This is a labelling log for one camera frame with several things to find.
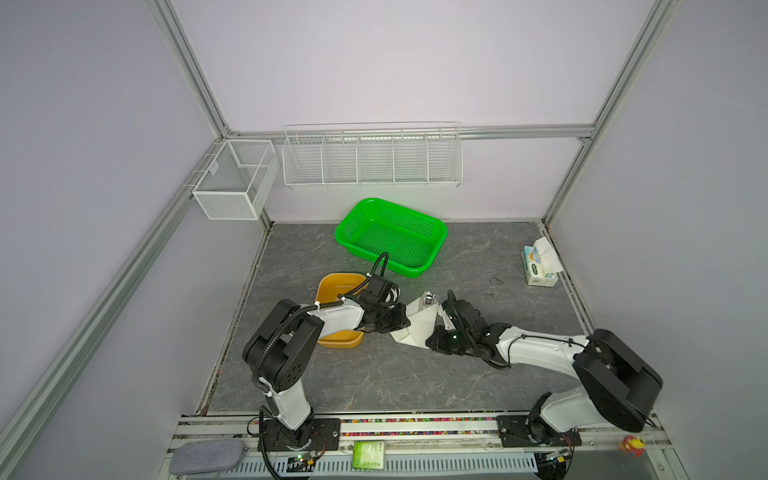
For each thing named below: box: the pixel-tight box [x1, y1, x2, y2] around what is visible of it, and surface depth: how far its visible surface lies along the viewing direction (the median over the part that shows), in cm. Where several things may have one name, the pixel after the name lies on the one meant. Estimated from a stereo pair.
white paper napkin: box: [390, 298, 455, 349], surface depth 93 cm
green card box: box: [352, 441, 385, 470], surface depth 71 cm
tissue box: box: [522, 236, 564, 287], surface depth 101 cm
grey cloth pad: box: [169, 439, 245, 475], surface depth 70 cm
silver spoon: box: [422, 293, 439, 306], surface depth 98 cm
